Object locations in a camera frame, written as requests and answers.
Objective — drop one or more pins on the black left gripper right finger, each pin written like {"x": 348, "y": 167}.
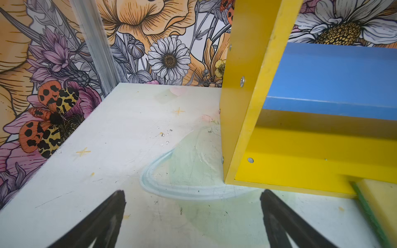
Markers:
{"x": 282, "y": 222}

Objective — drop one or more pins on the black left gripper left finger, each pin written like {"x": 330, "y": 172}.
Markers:
{"x": 100, "y": 229}

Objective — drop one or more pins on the yellow shelf with coloured boards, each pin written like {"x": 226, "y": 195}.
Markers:
{"x": 287, "y": 151}

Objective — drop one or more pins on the yellow sponge with green back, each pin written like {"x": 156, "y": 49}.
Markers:
{"x": 378, "y": 201}

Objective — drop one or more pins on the aluminium frame post left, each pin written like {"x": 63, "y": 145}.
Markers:
{"x": 93, "y": 31}

